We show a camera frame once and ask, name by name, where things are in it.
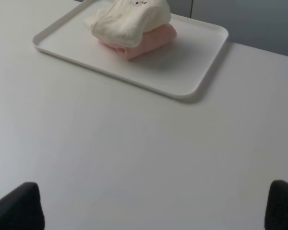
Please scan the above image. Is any white rectangular plastic tray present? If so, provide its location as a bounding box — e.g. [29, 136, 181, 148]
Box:
[32, 0, 228, 99]

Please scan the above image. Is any pink terry towel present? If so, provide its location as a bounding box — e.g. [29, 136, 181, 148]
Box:
[90, 23, 177, 60]

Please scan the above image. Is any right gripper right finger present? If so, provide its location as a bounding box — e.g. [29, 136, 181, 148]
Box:
[264, 180, 288, 230]

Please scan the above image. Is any cream white terry towel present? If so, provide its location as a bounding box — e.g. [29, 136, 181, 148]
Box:
[84, 0, 171, 47]

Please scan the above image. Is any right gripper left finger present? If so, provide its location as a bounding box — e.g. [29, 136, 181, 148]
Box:
[0, 182, 45, 230]

